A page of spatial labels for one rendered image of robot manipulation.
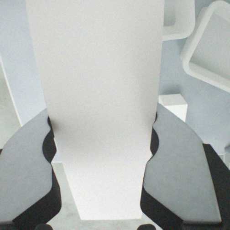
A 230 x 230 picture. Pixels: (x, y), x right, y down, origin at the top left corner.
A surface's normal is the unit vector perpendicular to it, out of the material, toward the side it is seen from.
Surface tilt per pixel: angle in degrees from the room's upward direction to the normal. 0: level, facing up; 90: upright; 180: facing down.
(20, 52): 0
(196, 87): 0
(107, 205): 0
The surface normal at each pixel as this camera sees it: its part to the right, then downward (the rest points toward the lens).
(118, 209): 0.01, 0.54
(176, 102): -0.08, -0.84
